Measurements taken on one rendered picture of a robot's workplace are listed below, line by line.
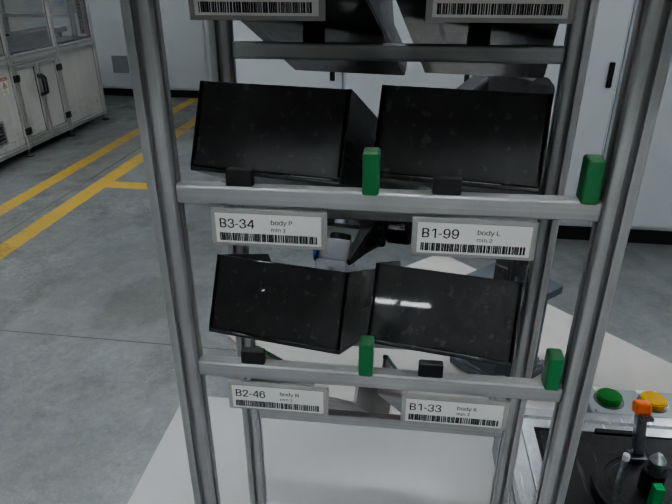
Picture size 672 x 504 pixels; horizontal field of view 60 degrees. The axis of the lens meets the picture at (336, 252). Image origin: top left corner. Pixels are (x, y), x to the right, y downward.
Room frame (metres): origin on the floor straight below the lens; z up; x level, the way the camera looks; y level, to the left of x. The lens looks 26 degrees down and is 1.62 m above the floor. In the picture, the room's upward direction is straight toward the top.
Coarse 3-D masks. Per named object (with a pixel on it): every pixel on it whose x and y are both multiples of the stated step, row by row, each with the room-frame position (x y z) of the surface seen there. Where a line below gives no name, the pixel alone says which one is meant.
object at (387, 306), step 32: (384, 288) 0.47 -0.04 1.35; (416, 288) 0.46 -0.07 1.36; (448, 288) 0.45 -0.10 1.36; (480, 288) 0.45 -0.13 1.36; (512, 288) 0.44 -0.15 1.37; (384, 320) 0.45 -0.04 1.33; (416, 320) 0.45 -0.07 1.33; (448, 320) 0.44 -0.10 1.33; (480, 320) 0.44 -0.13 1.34; (512, 320) 0.43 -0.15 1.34; (448, 352) 0.43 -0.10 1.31; (480, 352) 0.42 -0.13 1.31; (512, 352) 0.42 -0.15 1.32
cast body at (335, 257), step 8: (336, 232) 0.74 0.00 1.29; (328, 240) 0.72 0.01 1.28; (336, 240) 0.72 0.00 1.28; (344, 240) 0.72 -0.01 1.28; (328, 248) 0.72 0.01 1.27; (336, 248) 0.71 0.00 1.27; (344, 248) 0.71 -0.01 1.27; (320, 256) 0.71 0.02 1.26; (328, 256) 0.71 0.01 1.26; (336, 256) 0.71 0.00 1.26; (344, 256) 0.71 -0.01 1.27; (320, 264) 0.70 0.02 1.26; (328, 264) 0.70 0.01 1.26; (336, 264) 0.70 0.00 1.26; (344, 264) 0.69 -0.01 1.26; (352, 264) 0.73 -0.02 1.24
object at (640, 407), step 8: (640, 400) 0.65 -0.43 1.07; (632, 408) 0.64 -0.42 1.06; (640, 408) 0.63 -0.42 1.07; (648, 408) 0.63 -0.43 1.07; (640, 416) 0.62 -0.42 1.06; (648, 416) 0.62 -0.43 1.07; (640, 424) 0.63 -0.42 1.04; (640, 432) 0.62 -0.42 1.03; (632, 440) 0.63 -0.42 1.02; (640, 440) 0.62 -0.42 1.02; (632, 448) 0.62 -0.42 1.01; (640, 448) 0.61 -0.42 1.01
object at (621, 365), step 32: (544, 320) 1.18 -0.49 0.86; (288, 352) 1.05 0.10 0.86; (320, 352) 1.05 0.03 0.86; (352, 352) 1.05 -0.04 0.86; (384, 352) 1.05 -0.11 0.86; (416, 352) 1.05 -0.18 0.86; (544, 352) 1.05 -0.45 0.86; (608, 352) 1.05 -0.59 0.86; (640, 352) 1.05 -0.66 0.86; (320, 384) 0.94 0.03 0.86; (608, 384) 0.94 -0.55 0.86; (640, 384) 0.94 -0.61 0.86
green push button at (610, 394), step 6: (600, 390) 0.79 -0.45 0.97; (606, 390) 0.79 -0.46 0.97; (612, 390) 0.79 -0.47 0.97; (600, 396) 0.77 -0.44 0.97; (606, 396) 0.77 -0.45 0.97; (612, 396) 0.77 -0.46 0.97; (618, 396) 0.77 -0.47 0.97; (600, 402) 0.77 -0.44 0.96; (606, 402) 0.76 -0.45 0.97; (612, 402) 0.76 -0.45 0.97; (618, 402) 0.76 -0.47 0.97
